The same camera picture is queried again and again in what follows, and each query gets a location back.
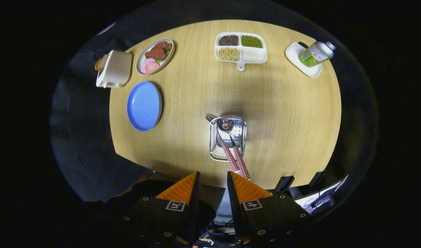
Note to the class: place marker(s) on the white toaster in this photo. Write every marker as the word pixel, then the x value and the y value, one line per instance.
pixel 115 70

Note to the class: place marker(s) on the green lettuce leaf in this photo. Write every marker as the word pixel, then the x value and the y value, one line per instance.
pixel 169 52

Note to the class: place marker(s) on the yellow soybeans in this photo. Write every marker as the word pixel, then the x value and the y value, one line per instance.
pixel 229 54

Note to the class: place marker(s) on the red tomato slice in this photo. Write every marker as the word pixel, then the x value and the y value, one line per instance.
pixel 152 68

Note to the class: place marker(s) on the white oval plate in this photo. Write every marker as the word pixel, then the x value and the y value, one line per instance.
pixel 141 57

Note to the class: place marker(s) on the dark brown beans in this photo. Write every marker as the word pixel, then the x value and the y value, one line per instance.
pixel 228 40

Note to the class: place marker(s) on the small white dish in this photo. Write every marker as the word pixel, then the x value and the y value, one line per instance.
pixel 294 58

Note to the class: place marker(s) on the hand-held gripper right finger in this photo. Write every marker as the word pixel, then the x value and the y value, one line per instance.
pixel 232 206

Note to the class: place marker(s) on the brown steak piece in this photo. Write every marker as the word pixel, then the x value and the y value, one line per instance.
pixel 157 51

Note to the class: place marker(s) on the pink ham slice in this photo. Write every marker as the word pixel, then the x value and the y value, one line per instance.
pixel 144 65

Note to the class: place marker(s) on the silver bottle with green label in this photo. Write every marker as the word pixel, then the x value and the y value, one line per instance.
pixel 315 54

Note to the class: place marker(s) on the blue round plate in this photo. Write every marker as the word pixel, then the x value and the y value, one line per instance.
pixel 144 106

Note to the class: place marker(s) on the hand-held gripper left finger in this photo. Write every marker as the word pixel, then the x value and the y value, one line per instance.
pixel 195 206

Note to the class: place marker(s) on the green mung beans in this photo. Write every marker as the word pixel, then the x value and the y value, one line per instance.
pixel 251 41

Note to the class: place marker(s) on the white divided tray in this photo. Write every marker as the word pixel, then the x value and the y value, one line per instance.
pixel 253 55

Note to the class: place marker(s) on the metal drainer basket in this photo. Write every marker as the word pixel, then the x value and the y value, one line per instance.
pixel 239 131

